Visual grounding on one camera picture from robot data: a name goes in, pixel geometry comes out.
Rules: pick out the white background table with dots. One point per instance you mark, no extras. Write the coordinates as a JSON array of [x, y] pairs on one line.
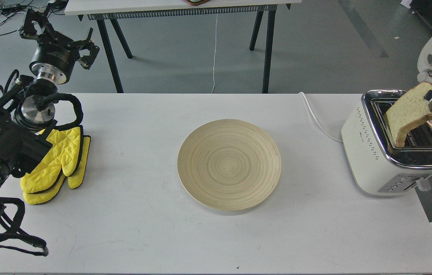
[[114, 10]]

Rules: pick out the slice of white bread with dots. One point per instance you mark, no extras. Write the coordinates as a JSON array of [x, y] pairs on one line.
[[408, 112]]

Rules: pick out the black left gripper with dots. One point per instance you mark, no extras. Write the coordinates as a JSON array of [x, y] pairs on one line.
[[52, 53]]

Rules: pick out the round bamboo plate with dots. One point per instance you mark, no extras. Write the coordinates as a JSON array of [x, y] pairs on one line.
[[229, 165]]

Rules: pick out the upper yellow oven mitt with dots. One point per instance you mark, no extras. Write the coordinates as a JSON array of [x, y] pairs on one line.
[[62, 159]]

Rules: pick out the yellow oven mitt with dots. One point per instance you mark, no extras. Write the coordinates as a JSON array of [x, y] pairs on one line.
[[73, 182], [62, 159]]

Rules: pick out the lower yellow oven mitt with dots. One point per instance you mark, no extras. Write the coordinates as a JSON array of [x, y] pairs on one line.
[[73, 182]]

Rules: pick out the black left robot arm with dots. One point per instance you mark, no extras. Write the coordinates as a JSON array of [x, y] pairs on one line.
[[41, 136]]

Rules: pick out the white chrome toaster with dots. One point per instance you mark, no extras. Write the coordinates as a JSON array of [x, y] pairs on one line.
[[378, 166]]

